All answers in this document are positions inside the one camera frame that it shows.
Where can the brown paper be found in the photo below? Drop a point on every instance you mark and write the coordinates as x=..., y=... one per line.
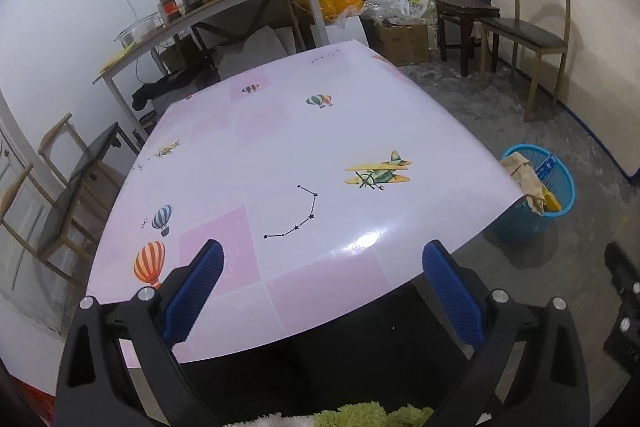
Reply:
x=525, y=177

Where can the orange plastic bag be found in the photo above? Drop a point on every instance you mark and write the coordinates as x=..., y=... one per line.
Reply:
x=345, y=4

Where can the white panel door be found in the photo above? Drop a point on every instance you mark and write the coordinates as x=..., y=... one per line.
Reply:
x=25, y=297

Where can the white mattress blue edge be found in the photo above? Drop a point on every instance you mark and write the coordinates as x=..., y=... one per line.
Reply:
x=590, y=7

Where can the pink table with pictures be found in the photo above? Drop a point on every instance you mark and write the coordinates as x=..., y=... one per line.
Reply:
x=300, y=147

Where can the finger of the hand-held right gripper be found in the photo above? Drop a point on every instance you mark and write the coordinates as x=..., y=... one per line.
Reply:
x=622, y=264
x=622, y=337

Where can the blue mesh wastebasket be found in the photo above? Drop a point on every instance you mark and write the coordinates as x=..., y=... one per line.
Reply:
x=515, y=227

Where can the glass bowl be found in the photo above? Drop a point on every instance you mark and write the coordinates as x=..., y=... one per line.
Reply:
x=137, y=32

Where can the yellow paper sheet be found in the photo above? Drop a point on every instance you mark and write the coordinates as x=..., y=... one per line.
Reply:
x=117, y=59

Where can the red sauce jar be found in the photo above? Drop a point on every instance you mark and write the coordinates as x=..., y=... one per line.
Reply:
x=170, y=9

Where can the black cloth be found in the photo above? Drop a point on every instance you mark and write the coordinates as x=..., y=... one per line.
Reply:
x=165, y=89

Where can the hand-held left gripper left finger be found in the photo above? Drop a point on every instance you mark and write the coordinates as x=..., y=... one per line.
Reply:
x=197, y=292

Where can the cardboard box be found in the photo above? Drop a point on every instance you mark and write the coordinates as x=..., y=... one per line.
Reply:
x=400, y=44

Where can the dark wooden stool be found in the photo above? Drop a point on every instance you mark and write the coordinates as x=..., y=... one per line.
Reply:
x=465, y=9

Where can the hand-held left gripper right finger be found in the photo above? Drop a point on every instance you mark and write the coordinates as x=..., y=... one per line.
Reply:
x=450, y=292

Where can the wooden chair black seat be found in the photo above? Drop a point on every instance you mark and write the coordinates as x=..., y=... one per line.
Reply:
x=100, y=152
x=60, y=222
x=525, y=34

